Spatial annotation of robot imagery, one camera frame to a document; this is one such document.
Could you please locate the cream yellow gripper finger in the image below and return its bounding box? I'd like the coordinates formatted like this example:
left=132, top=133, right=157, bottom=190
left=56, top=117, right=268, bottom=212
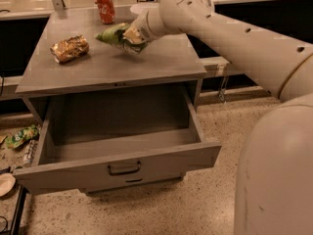
left=123, top=26, right=144, bottom=44

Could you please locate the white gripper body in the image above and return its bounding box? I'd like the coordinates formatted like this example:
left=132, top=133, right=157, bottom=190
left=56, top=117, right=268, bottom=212
left=129, top=8, right=180, bottom=43

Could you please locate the green jalapeno chip bag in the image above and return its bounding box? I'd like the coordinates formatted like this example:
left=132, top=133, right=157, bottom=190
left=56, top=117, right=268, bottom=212
left=96, top=23, right=149, bottom=55

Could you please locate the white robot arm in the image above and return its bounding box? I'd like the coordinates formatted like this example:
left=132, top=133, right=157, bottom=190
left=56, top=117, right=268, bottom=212
left=124, top=0, right=313, bottom=235

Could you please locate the gold brown chip bag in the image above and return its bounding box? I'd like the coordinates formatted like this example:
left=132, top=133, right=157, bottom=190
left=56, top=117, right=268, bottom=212
left=50, top=35, right=89, bottom=64

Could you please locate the grey cabinet with counter top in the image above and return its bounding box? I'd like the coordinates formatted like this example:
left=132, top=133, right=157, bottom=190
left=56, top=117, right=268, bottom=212
left=15, top=4, right=207, bottom=122

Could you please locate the open grey top drawer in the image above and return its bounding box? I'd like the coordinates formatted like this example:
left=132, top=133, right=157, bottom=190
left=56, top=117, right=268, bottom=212
left=14, top=84, right=221, bottom=194

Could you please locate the green snack bag on floor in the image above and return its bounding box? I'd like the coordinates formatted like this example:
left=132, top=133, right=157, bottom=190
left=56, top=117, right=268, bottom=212
left=5, top=124, right=39, bottom=149

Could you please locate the white ceramic bowl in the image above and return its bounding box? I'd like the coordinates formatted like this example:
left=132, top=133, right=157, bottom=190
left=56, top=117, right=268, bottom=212
left=130, top=3, right=158, bottom=17

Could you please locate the orange soda can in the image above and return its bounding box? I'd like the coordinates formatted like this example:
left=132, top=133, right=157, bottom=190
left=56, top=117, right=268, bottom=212
left=95, top=0, right=115, bottom=24

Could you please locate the white wrapped snack on floor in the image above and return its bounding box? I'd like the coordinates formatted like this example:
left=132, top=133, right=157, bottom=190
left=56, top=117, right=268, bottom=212
left=22, top=140, right=38, bottom=166

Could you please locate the white plate on floor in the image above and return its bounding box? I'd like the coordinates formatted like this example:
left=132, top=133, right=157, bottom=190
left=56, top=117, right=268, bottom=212
left=0, top=173, right=16, bottom=197

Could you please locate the black metal stand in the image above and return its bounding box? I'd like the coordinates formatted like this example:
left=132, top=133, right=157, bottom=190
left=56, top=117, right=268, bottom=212
left=0, top=166, right=28, bottom=235

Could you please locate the grey metal rail frame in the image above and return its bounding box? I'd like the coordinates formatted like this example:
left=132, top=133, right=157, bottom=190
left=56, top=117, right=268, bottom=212
left=201, top=56, right=243, bottom=103

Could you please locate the black drawer handle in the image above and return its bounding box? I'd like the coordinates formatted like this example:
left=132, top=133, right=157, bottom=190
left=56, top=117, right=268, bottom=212
left=107, top=162, right=141, bottom=176
left=125, top=178, right=143, bottom=183

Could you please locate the black lower drawer handle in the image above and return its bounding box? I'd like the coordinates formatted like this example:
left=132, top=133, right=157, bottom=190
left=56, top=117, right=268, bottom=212
left=125, top=178, right=143, bottom=183

